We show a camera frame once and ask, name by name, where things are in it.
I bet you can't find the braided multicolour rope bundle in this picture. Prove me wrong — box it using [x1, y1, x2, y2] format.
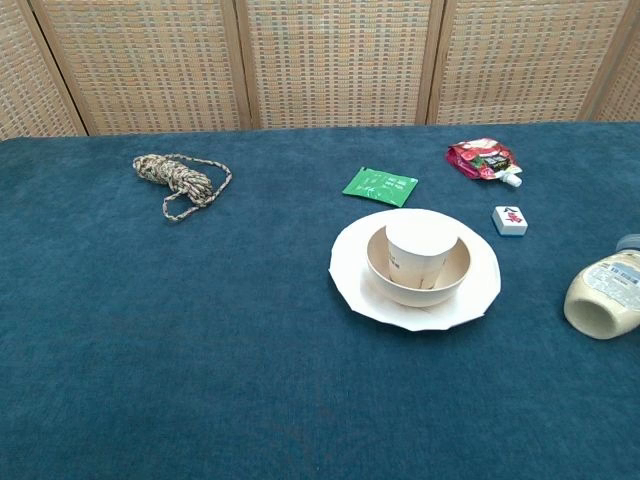
[132, 153, 233, 223]

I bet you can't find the beige paper cup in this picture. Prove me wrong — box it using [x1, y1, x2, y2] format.
[384, 215, 460, 290]

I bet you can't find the woven rattan folding screen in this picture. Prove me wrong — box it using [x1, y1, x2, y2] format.
[0, 0, 640, 142]

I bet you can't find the small beige bowl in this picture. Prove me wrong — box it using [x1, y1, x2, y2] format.
[365, 226, 473, 308]

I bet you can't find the red spouted drink pouch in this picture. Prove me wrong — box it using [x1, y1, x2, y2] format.
[445, 138, 525, 189]

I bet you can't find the white mahjong tile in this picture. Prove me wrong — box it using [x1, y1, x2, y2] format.
[491, 204, 529, 237]

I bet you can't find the cream plastic squeeze bottle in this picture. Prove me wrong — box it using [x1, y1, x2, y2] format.
[563, 234, 640, 341]

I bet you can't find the green tea sachet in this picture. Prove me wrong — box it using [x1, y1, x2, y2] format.
[342, 166, 420, 208]

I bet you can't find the white paper plate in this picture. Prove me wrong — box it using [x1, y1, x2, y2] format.
[328, 208, 502, 333]

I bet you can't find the blue table cloth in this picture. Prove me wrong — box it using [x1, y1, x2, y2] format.
[0, 120, 640, 480]

